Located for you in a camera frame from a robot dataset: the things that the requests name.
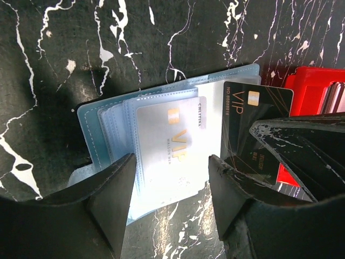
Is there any black VIP card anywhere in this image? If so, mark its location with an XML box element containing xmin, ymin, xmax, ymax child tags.
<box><xmin>219</xmin><ymin>80</ymin><xmax>294</xmax><ymax>186</ymax></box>

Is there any silver VIP card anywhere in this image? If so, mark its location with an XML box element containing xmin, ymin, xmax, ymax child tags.
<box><xmin>136</xmin><ymin>97</ymin><xmax>207</xmax><ymax>210</ymax></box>

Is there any blue leather card holder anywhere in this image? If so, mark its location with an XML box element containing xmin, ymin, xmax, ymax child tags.
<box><xmin>70</xmin><ymin>64</ymin><xmax>261</xmax><ymax>223</ymax></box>

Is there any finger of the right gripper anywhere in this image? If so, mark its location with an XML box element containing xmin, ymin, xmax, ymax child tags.
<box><xmin>249</xmin><ymin>113</ymin><xmax>344</xmax><ymax>201</ymax></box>

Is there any red plastic card tray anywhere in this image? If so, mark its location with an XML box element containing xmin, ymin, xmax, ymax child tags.
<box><xmin>276</xmin><ymin>66</ymin><xmax>345</xmax><ymax>188</ymax></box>

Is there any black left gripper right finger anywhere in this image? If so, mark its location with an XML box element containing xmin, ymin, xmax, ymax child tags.
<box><xmin>209</xmin><ymin>155</ymin><xmax>344</xmax><ymax>258</ymax></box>

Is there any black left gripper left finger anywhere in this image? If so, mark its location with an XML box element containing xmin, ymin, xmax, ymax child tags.
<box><xmin>1</xmin><ymin>154</ymin><xmax>136</xmax><ymax>258</ymax></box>

